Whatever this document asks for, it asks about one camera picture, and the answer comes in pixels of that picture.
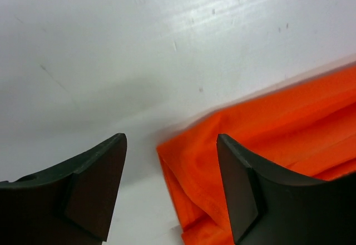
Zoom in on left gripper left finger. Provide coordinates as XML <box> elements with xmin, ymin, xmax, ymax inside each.
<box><xmin>1</xmin><ymin>133</ymin><xmax>127</xmax><ymax>244</ymax></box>

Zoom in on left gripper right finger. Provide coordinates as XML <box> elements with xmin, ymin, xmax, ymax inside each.
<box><xmin>217</xmin><ymin>134</ymin><xmax>355</xmax><ymax>244</ymax></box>

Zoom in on orange t shirt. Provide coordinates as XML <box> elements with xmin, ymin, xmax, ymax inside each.
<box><xmin>157</xmin><ymin>66</ymin><xmax>355</xmax><ymax>244</ymax></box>

